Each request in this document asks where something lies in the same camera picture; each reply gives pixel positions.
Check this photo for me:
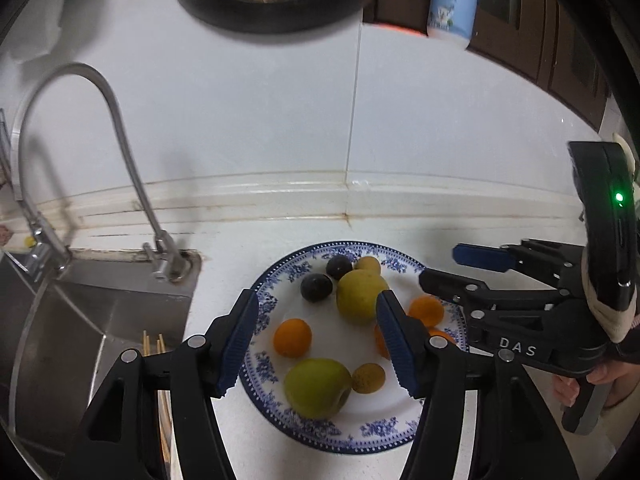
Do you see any green pear back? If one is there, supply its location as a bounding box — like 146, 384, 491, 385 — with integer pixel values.
336, 269, 390, 325

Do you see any small green apple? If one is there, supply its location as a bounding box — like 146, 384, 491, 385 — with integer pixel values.
284, 358, 353, 418

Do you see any stainless steel sink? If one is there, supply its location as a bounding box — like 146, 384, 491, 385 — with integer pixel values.
0, 247, 203, 466

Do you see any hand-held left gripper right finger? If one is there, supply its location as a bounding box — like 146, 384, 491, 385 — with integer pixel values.
376, 290, 576, 480

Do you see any white and blue bottle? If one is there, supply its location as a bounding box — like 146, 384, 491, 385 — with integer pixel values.
426, 0, 481, 52

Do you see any brown speckled pear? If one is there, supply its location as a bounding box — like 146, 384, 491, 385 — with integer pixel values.
351, 363, 387, 394

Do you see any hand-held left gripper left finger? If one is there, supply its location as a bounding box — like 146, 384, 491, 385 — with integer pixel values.
70, 287, 261, 480

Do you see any person's right forearm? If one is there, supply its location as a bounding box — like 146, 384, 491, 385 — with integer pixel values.
612, 310, 640, 361

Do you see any dark plum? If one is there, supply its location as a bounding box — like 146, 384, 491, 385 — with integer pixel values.
300, 273, 334, 304
326, 255, 354, 281

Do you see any short chrome faucet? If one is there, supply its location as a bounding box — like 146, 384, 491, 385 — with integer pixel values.
20, 200, 73, 281

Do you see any wooden chopsticks bundle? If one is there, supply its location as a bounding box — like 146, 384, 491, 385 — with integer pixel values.
142, 331, 173, 461

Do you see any steel gooseneck faucet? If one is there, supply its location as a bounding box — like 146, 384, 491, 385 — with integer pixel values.
10, 62, 193, 283

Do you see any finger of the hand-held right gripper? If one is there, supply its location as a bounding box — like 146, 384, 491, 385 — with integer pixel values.
452, 237, 588, 291
419, 267, 576, 320

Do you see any blue and white plate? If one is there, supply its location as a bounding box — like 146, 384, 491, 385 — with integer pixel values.
239, 241, 471, 455

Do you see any person's right hand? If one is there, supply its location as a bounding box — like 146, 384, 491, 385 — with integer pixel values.
551, 360, 640, 412

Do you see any dark wooden cabinet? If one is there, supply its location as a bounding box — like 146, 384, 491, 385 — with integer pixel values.
362, 0, 616, 131

